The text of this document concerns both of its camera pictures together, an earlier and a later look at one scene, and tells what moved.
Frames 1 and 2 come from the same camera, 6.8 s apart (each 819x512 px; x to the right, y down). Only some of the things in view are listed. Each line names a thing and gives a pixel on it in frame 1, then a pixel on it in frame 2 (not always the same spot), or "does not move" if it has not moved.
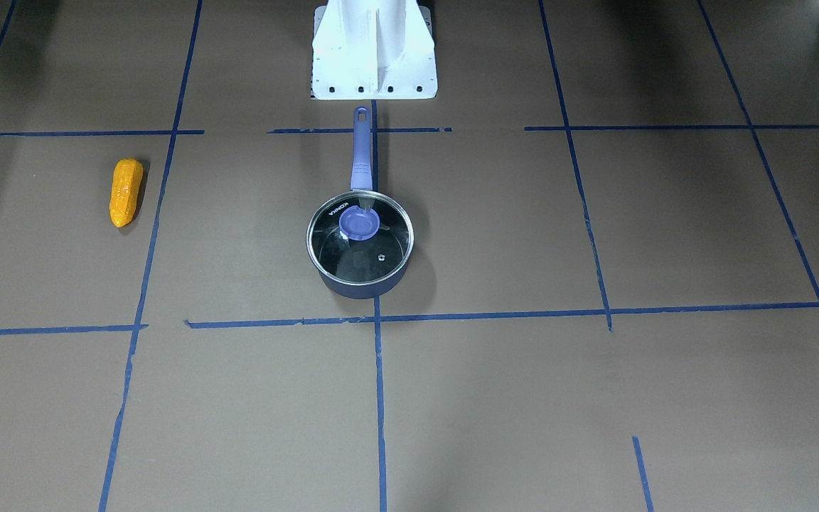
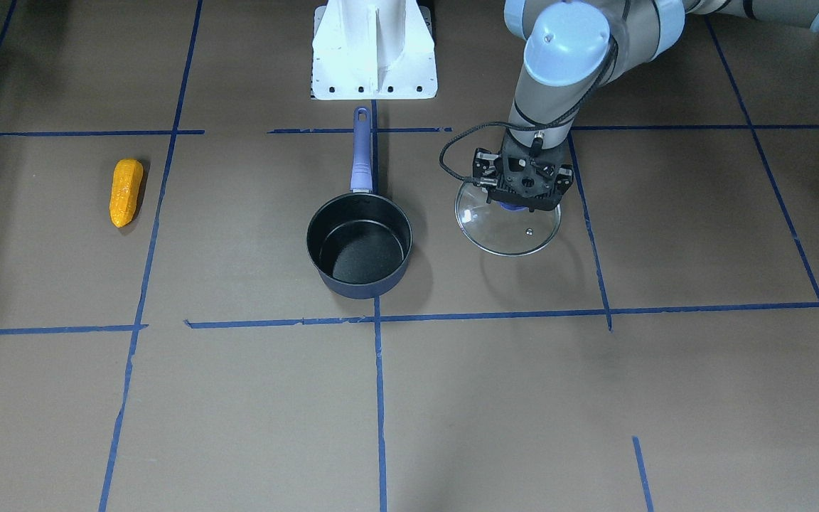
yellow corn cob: (126, 180) does not move
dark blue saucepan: (359, 242) does not move
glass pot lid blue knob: (360, 237) to (502, 230)
